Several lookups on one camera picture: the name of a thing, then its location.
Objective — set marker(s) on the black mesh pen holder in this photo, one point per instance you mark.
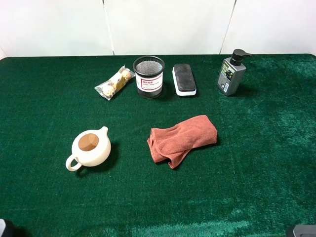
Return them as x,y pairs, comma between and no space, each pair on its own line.
149,76

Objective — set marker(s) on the grey object bottom right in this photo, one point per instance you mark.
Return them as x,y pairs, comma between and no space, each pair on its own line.
301,231

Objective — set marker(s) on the rust brown folded towel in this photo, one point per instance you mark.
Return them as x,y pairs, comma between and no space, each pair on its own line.
174,143

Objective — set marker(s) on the black white board eraser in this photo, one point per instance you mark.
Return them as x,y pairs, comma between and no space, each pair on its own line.
184,80

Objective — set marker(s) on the packaged quail eggs snack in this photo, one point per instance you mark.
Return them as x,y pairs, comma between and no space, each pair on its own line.
113,85

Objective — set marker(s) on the cream ceramic teapot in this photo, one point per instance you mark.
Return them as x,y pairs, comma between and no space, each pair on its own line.
90,148

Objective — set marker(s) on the grey pump dispenser bottle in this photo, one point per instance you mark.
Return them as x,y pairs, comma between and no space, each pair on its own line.
232,72

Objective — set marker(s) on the green velvet table cloth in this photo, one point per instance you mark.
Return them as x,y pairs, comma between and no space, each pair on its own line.
257,180

